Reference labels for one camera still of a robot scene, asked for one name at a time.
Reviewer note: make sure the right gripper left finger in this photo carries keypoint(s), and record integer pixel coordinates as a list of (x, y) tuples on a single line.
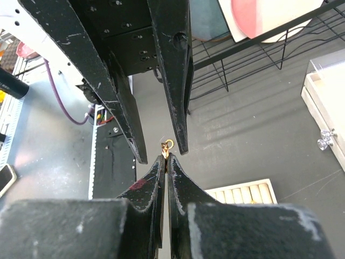
[(124, 227)]

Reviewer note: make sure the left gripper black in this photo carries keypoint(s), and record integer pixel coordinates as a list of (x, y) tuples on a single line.
[(109, 40)]

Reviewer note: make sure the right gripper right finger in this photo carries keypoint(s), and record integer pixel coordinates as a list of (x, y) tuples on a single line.
[(202, 227)]

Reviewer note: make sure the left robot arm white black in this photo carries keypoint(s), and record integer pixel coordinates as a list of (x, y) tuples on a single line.
[(16, 20)]

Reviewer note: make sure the beige velvet jewelry tray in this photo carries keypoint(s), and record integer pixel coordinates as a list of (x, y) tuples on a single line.
[(253, 192)]

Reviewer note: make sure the clear acrylic jewelry box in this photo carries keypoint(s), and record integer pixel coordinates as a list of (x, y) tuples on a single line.
[(323, 94)]

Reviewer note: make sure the dark green round plate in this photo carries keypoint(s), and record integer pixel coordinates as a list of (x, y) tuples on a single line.
[(207, 21)]

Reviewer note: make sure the square cream plate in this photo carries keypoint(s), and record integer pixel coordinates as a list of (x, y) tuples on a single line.
[(237, 27)]

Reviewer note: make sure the black phone on floor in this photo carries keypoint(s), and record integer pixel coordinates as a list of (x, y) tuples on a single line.
[(7, 178)]

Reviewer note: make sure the round pink cream plate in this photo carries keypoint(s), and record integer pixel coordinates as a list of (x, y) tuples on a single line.
[(277, 13)]

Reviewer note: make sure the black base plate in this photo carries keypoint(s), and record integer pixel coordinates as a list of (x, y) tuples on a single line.
[(115, 166)]

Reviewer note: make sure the grey slotted cable duct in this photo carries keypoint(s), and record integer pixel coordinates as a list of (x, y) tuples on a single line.
[(93, 156)]

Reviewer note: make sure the black wire dish rack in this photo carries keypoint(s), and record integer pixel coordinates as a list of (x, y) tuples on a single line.
[(219, 63)]

